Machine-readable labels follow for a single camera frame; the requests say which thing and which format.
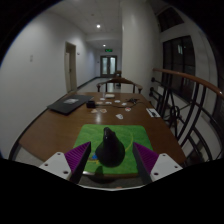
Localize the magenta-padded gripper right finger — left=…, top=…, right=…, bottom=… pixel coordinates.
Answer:
left=132, top=142, right=184, bottom=185

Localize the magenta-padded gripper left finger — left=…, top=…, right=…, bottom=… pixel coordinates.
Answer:
left=39, top=141, right=92, bottom=184

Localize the black vertical computer mouse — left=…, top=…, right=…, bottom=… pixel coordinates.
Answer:
left=95, top=126, right=126, bottom=168

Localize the green mouse pad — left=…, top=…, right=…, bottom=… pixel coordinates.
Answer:
left=73, top=124, right=154, bottom=176

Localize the black closed laptop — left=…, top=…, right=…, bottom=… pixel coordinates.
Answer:
left=46, top=94, right=95, bottom=116

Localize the black railing with wooden handrail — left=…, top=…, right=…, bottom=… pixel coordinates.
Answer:
left=150, top=67, right=224, bottom=164

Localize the wooden armchair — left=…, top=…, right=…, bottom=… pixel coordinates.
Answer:
left=96, top=77, right=144, bottom=94

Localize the side doorway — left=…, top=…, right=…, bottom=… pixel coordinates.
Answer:
left=64, top=41, right=78, bottom=94

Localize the dark tall window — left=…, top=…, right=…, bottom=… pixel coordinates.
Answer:
left=162, top=35, right=197, bottom=103

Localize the glass double door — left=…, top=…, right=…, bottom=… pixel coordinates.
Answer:
left=100, top=55, right=118, bottom=78

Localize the dark transom window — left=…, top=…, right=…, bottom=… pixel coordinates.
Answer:
left=156, top=7, right=184, bottom=33

